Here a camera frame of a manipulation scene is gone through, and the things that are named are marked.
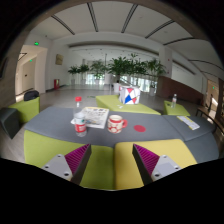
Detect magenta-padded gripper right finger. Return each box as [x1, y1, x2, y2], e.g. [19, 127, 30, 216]
[131, 143, 183, 186]

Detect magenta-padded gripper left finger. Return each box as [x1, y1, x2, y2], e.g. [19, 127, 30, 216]
[41, 143, 93, 185]

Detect clear red-capped water bottle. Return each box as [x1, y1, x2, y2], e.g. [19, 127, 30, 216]
[72, 96, 88, 138]

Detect small clear water bottle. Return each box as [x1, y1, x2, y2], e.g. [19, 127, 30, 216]
[170, 93, 178, 109]

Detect lime green seat cushion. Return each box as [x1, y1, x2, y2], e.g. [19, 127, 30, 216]
[23, 129, 116, 191]

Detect yellow seat cushion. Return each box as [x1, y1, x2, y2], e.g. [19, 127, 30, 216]
[114, 138, 198, 191]

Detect yellow and white leaflet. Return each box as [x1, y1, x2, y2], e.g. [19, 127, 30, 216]
[176, 115, 201, 131]

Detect small lime green ottoman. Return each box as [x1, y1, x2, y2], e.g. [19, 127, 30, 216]
[162, 100, 192, 117]

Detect printed magazine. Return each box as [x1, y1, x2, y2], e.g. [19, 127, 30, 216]
[70, 106, 110, 130]

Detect red and white patterned mug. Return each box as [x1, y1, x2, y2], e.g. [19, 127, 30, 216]
[106, 114, 129, 135]

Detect lime green ottoman with bag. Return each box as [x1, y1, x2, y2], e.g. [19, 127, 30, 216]
[8, 96, 41, 124]

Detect dark grey chair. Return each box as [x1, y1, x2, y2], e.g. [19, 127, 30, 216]
[0, 107, 21, 140]

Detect wooden bench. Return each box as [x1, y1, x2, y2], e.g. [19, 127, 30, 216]
[195, 106, 224, 134]

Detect black bag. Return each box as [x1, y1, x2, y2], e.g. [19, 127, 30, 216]
[23, 89, 40, 102]

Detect white box with coloured triangles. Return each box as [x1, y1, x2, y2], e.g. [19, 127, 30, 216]
[118, 85, 141, 106]

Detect low lime green table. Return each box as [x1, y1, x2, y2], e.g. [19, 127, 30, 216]
[95, 94, 162, 116]

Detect person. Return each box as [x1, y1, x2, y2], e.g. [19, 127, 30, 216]
[209, 94, 215, 112]

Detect row of potted plants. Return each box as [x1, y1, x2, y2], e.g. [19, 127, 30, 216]
[67, 53, 168, 98]

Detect framed wall picture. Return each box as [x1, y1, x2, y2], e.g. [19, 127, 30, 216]
[54, 53, 64, 66]

